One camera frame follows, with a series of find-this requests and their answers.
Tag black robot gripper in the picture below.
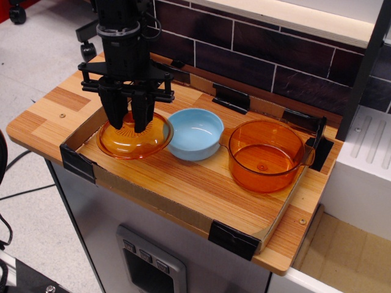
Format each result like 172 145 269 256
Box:
78 45 174 133

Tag orange transparent pot lid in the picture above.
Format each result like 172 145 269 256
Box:
97 112 174 159

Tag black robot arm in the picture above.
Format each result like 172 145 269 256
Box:
78 1 174 133

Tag orange transparent glass pot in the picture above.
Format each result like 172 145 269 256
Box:
219 120 315 194

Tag office chair base with wheels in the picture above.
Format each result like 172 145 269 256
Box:
75 20 98 62

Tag light blue plastic bowl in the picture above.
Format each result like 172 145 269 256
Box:
167 108 224 161

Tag grey toy dishwasher cabinet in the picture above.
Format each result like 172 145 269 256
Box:
48 163 271 292

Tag cardboard fence with black tape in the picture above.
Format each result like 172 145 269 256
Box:
63 73 342 274

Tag white wooden shelf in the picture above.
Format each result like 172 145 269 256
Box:
195 0 375 48

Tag white toy sink drainboard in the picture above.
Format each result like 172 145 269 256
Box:
321 106 390 239

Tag black cables on floor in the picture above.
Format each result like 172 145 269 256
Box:
0 128 56 293

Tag black vertical metal post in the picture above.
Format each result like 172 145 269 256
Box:
335 0 390 141

